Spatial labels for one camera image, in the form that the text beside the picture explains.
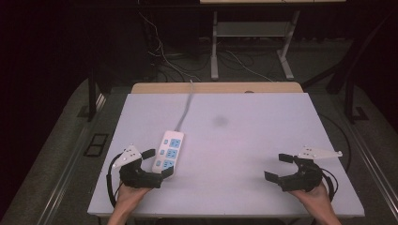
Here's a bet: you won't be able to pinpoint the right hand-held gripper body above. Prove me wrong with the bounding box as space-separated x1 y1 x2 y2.
279 144 344 193

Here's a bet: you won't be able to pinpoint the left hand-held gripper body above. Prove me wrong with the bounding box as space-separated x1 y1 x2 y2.
111 143 164 190

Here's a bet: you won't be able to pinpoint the white power strip blue sockets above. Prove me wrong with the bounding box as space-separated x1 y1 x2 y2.
151 129 185 176

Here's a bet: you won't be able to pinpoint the person's left hand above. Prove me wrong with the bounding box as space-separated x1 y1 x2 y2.
115 182 152 215

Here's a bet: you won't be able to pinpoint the person's right hand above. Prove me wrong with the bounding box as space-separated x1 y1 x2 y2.
288 183 335 218

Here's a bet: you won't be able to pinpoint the white foam board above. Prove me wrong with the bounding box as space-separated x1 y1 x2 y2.
87 92 366 218

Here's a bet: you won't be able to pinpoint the black metal stand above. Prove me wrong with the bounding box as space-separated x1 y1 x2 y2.
86 67 111 123
343 73 371 125

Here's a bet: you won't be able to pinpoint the dark slanted stand leg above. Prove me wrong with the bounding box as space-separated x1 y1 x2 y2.
300 8 398 96

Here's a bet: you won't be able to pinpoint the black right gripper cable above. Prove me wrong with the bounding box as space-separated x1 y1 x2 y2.
321 168 340 203

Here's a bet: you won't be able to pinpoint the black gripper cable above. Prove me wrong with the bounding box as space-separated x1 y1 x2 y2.
321 168 340 203
105 152 127 209

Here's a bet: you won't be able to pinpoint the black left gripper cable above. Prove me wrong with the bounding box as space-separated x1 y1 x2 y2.
105 152 127 209

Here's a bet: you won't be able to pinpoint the black rectangular floor frame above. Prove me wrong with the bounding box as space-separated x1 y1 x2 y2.
83 133 110 158

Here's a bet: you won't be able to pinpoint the black floor cable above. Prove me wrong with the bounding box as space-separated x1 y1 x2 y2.
318 112 354 173

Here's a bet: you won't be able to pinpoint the grey power strip cable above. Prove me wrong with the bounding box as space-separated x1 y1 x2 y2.
174 79 195 132

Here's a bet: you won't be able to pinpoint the metal floor rail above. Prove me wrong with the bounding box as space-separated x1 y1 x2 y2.
37 93 108 225
342 123 398 215

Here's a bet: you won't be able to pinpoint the white floor cable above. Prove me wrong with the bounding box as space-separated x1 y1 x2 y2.
224 49 274 83
138 11 202 83

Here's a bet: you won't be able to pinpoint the white metal desk frame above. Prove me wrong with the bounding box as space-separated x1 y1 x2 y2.
210 9 301 82

